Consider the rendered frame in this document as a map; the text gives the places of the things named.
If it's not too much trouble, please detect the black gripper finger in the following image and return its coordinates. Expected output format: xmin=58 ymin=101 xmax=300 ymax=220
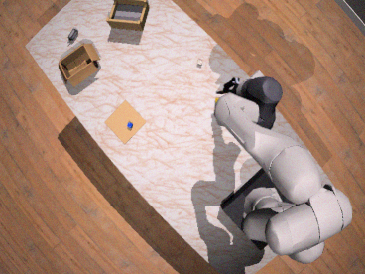
xmin=216 ymin=77 xmax=240 ymax=94

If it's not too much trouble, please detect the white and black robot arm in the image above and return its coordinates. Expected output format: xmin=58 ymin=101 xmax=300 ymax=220
xmin=214 ymin=70 xmax=352 ymax=264

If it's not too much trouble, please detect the tan square mat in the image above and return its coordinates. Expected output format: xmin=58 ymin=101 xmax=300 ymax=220
xmin=105 ymin=100 xmax=146 ymax=144

